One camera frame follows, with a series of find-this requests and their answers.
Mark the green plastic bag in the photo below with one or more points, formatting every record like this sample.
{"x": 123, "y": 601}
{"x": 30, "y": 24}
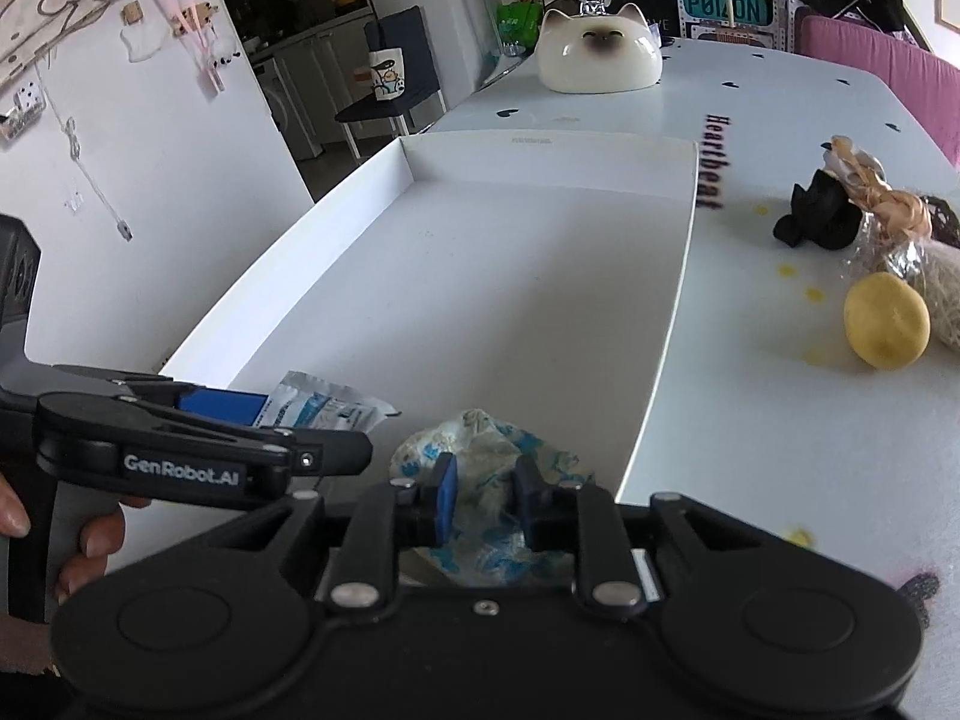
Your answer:
{"x": 519, "y": 24}

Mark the black fuzzy item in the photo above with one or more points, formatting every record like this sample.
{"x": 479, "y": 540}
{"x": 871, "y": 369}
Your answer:
{"x": 916, "y": 591}

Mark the shallow white cardboard box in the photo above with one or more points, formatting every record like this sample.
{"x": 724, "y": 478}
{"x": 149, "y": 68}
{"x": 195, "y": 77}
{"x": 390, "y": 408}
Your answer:
{"x": 480, "y": 277}

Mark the clear bag of pale fibres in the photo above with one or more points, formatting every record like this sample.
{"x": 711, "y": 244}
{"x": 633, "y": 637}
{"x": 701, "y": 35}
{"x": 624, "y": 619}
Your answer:
{"x": 926, "y": 277}

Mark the pink mattress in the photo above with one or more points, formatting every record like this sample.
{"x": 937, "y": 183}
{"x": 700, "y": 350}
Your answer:
{"x": 885, "y": 71}

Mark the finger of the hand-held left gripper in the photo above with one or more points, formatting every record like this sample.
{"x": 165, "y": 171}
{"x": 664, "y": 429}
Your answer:
{"x": 187, "y": 457}
{"x": 217, "y": 406}

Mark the white cartoon cup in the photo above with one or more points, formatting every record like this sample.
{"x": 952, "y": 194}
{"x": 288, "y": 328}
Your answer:
{"x": 388, "y": 75}

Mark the dark blue chair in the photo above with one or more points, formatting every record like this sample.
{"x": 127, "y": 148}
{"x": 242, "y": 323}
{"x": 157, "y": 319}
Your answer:
{"x": 409, "y": 67}

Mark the white cat-shaped ceramic dome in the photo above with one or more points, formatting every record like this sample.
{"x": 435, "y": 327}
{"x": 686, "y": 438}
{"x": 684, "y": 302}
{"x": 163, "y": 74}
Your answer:
{"x": 600, "y": 52}

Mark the black cloth bundle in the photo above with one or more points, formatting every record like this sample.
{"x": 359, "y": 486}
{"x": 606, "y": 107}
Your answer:
{"x": 821, "y": 214}

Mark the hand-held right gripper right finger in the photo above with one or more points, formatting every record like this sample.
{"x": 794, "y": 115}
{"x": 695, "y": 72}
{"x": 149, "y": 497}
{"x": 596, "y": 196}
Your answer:
{"x": 528, "y": 504}

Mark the teal licence plate sign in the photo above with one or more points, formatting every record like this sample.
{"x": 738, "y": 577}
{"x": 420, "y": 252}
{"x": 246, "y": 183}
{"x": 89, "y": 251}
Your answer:
{"x": 724, "y": 6}

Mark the person's left hand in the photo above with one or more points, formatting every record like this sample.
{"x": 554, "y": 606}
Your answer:
{"x": 94, "y": 544}

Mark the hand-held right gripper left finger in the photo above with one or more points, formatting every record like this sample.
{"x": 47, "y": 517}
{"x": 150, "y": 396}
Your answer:
{"x": 445, "y": 499}

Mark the blue white wipe packet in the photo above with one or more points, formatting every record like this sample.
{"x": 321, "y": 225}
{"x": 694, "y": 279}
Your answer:
{"x": 330, "y": 409}

